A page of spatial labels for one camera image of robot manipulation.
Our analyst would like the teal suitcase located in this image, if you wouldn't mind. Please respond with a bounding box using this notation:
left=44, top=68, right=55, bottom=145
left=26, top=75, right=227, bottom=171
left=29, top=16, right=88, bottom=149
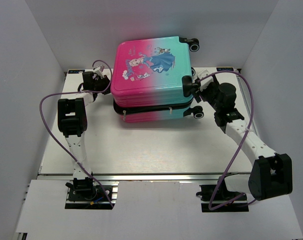
left=110, top=36, right=204, bottom=123

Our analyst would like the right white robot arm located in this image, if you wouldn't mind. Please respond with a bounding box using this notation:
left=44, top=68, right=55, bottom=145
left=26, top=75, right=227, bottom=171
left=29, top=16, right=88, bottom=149
left=196, top=73, right=293, bottom=201

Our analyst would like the right blue table label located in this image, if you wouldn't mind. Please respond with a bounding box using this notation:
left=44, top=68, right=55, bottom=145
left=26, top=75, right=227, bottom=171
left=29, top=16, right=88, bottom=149
left=216, top=67, right=234, bottom=72

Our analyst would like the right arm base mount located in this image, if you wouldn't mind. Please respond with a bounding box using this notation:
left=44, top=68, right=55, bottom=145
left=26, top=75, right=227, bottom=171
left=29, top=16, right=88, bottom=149
left=196, top=184, right=249, bottom=213

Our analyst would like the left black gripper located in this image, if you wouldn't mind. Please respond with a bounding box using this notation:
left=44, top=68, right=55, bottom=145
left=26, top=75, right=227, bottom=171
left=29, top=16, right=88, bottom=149
left=94, top=75, right=120, bottom=96

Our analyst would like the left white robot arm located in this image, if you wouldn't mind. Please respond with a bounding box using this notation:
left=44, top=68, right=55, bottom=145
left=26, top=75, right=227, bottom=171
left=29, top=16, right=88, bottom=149
left=57, top=68, right=110, bottom=200

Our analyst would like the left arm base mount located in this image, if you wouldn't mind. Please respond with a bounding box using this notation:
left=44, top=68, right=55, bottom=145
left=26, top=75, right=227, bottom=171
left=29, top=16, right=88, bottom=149
left=64, top=182, right=113, bottom=210

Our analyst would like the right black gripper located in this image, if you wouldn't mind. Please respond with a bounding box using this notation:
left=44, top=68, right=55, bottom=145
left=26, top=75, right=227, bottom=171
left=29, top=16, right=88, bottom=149
left=189, top=80, right=222, bottom=112

